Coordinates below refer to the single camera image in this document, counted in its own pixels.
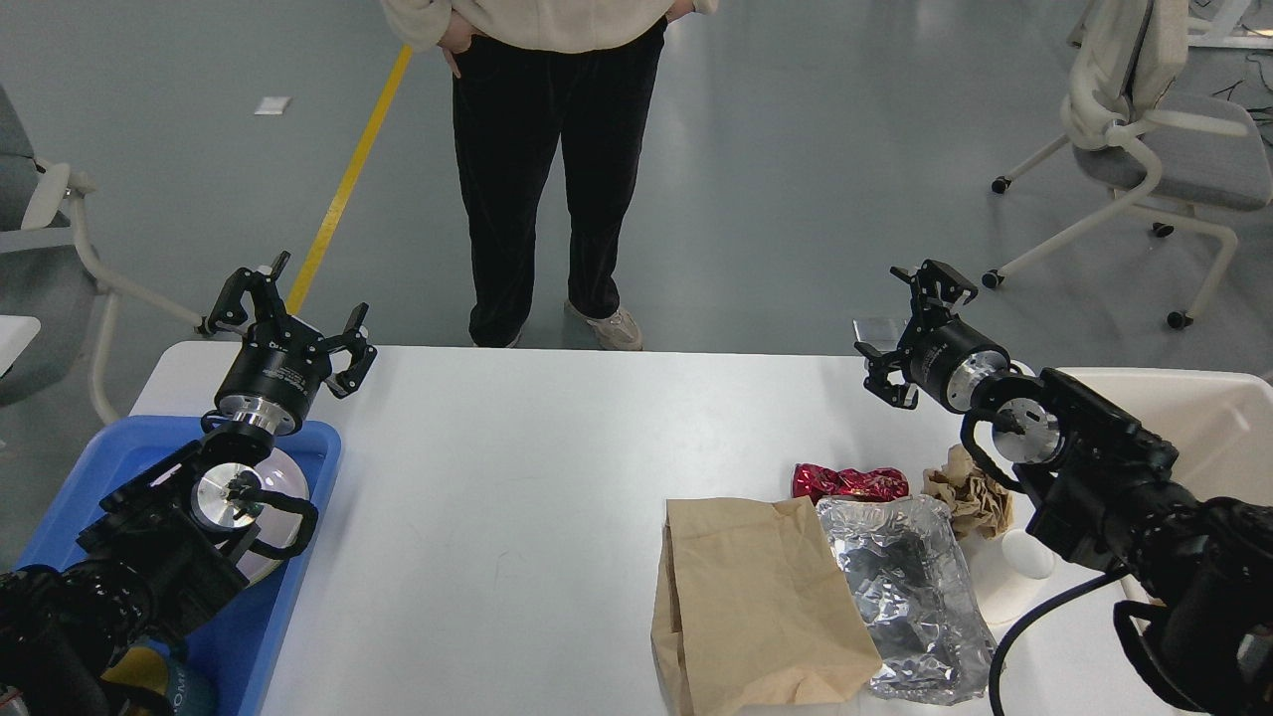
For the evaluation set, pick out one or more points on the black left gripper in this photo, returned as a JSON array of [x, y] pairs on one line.
[[282, 361]]

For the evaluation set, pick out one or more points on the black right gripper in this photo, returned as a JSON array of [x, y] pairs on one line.
[[944, 356]]

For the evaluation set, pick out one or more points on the pink plate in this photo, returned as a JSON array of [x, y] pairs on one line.
[[278, 473]]

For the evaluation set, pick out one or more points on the crushed red can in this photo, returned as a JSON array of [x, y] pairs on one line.
[[876, 485]]

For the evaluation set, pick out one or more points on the brown paper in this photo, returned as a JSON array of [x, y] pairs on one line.
[[978, 504]]

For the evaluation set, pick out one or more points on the white paper cup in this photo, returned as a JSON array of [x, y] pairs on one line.
[[1008, 573]]

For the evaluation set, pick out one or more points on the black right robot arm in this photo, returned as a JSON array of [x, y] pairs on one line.
[[1103, 497]]

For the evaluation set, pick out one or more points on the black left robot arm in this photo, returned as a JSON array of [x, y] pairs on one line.
[[163, 559]]

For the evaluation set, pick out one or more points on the crumpled aluminium foil tray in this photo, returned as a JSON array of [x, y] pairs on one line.
[[914, 592]]

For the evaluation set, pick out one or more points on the grey chair at left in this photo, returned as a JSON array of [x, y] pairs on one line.
[[52, 271]]

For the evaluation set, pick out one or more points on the white table at left edge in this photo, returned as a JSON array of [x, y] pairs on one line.
[[17, 333]]

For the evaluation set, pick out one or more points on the white grey office chair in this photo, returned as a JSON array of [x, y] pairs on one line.
[[1159, 152]]

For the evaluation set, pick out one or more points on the blue plastic tray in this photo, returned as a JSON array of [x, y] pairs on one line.
[[236, 651]]

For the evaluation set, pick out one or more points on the brown paper bag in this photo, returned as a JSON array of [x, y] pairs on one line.
[[751, 609]]

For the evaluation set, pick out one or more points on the white plastic bin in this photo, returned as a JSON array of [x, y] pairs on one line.
[[1221, 424]]

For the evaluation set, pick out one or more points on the person in black trousers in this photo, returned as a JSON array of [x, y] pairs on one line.
[[535, 81]]

